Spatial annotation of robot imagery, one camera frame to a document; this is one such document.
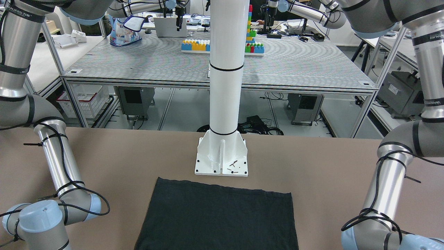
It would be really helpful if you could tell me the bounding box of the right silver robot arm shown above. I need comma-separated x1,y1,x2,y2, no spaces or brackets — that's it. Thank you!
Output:
1,0,112,250

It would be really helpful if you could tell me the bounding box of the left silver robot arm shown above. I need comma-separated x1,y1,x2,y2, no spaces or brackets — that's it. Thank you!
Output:
338,0,444,250

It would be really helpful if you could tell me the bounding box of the black graphic t-shirt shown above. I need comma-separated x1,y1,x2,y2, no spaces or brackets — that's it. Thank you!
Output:
134,177,299,250

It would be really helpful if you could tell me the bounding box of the white plastic basket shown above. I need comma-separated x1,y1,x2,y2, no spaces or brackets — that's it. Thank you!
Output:
57,84,109,119

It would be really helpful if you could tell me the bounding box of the striped metal workbench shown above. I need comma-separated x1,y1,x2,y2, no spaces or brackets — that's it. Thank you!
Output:
60,31,378,139

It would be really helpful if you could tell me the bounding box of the printed plastic bag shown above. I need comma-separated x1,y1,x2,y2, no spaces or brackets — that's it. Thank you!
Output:
108,15,145,47

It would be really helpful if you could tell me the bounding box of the colourful toy block set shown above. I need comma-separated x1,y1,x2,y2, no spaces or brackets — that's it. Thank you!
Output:
181,5,265,56

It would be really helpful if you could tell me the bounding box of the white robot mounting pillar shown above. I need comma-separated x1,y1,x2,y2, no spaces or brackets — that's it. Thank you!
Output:
195,0,249,177

